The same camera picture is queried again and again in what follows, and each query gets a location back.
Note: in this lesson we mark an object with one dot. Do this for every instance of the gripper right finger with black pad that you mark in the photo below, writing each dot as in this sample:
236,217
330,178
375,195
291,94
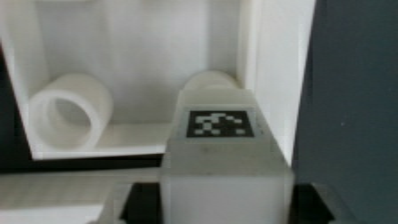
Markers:
318,207

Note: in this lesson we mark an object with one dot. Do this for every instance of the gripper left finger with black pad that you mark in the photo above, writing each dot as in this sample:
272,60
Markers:
131,205

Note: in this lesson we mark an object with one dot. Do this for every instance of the white chair leg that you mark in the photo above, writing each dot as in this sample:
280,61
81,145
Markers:
225,179

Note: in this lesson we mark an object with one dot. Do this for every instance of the white chair seat part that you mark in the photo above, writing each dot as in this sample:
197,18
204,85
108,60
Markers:
105,56

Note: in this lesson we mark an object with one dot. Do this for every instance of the white U-shaped fence wall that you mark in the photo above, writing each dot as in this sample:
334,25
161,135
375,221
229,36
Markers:
60,198

